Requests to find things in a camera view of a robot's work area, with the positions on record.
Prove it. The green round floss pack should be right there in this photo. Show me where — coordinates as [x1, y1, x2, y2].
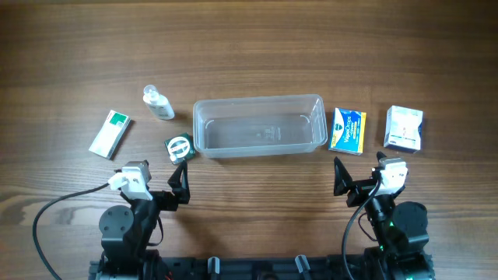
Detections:
[164, 133, 196, 165]

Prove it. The blue yellow VapoDrops box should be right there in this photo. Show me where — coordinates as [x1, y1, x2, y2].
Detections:
[328, 107, 366, 155]

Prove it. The white blue medicine box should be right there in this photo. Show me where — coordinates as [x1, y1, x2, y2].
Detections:
[384, 105, 423, 153]

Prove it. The white plastic bottle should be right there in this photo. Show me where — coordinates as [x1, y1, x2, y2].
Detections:
[143, 85, 175, 121]

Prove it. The white green medicine box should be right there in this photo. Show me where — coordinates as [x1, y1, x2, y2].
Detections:
[89, 110, 131, 159]

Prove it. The clear plastic container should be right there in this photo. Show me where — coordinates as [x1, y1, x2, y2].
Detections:
[193, 94, 328, 159]

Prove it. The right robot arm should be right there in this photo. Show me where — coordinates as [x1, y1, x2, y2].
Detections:
[334, 152, 435, 279]

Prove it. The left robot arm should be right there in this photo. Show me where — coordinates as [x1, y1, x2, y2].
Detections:
[89, 160, 191, 279]

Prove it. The right black cable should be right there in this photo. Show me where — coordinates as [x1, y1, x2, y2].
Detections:
[341, 178, 382, 280]

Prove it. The black cable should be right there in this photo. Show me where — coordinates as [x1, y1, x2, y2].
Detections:
[341, 178, 382, 280]
[32, 181, 110, 280]

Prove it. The left black cable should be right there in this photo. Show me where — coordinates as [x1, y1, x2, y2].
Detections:
[32, 181, 110, 280]

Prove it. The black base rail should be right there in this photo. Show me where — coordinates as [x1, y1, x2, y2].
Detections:
[88, 255, 435, 280]

